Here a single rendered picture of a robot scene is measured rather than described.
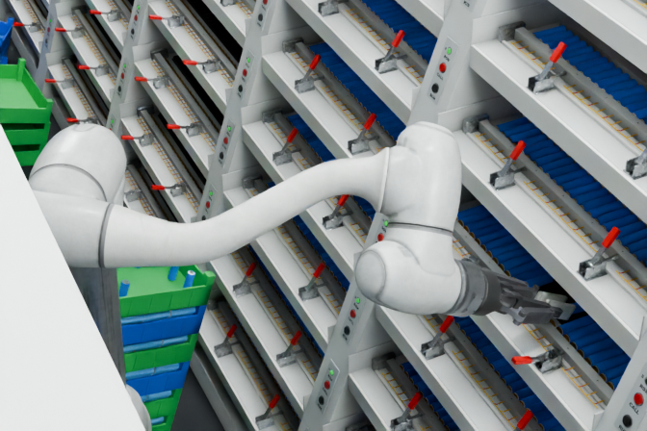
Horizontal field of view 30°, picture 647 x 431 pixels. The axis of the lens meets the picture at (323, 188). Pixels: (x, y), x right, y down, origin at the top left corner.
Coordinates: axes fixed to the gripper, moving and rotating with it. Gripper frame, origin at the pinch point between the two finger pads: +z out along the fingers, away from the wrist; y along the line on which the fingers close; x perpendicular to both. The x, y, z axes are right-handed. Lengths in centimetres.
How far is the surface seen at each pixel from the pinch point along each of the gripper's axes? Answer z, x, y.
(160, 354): -17, -70, -70
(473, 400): 2.8, -25.5, -5.5
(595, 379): 0.1, -3.5, 15.1
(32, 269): -136, 45, 84
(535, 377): -3.6, -9.6, 7.8
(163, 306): -23, -57, -69
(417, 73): -1, 14, -58
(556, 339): -0.2, -3.7, 4.5
